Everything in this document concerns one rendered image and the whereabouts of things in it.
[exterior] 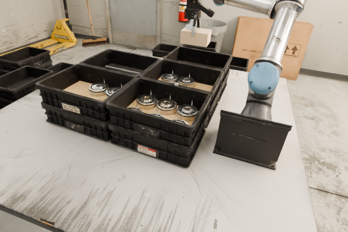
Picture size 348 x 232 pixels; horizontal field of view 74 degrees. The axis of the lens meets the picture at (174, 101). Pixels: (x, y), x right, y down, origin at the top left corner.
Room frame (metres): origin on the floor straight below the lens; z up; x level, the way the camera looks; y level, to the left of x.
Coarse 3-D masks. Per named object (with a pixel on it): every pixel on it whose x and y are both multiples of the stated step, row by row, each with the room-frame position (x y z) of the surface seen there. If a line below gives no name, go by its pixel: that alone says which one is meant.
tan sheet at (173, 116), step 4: (136, 100) 1.03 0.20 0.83; (132, 104) 0.99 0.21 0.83; (136, 104) 1.00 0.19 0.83; (144, 112) 0.93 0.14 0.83; (148, 112) 0.93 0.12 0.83; (152, 112) 0.93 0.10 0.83; (156, 112) 0.93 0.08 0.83; (176, 112) 0.94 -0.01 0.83; (164, 116) 0.90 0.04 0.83; (168, 116) 0.91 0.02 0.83; (172, 116) 0.91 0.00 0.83; (176, 116) 0.91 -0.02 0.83; (188, 124) 0.85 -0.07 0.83
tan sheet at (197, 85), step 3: (159, 78) 1.31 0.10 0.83; (195, 84) 1.26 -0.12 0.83; (198, 84) 1.26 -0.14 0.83; (201, 84) 1.26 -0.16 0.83; (204, 84) 1.26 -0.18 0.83; (195, 87) 1.22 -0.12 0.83; (198, 87) 1.22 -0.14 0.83; (201, 87) 1.23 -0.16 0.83; (204, 87) 1.23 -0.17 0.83; (207, 87) 1.23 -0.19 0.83; (210, 87) 1.23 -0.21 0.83; (207, 90) 1.19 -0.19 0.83; (210, 90) 1.19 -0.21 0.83
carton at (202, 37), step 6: (186, 30) 1.38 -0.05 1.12; (198, 30) 1.39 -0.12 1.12; (204, 30) 1.40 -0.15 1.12; (210, 30) 1.41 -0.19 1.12; (180, 36) 1.36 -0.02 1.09; (186, 36) 1.35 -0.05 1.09; (198, 36) 1.33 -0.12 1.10; (204, 36) 1.32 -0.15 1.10; (210, 36) 1.41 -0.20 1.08; (180, 42) 1.36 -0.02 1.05; (186, 42) 1.35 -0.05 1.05; (192, 42) 1.34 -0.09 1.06; (198, 42) 1.33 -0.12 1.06; (204, 42) 1.32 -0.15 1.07
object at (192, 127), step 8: (136, 80) 1.06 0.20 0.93; (144, 80) 1.08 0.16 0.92; (152, 80) 1.08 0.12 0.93; (184, 88) 1.01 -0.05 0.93; (208, 96) 0.94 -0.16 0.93; (112, 104) 0.83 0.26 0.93; (120, 112) 0.80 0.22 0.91; (128, 112) 0.79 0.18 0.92; (136, 112) 0.78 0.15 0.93; (200, 112) 0.80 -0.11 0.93; (152, 120) 0.75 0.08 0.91; (160, 120) 0.74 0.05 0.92; (168, 120) 0.74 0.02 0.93; (176, 128) 0.71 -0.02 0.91; (184, 128) 0.70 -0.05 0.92; (192, 128) 0.70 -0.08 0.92
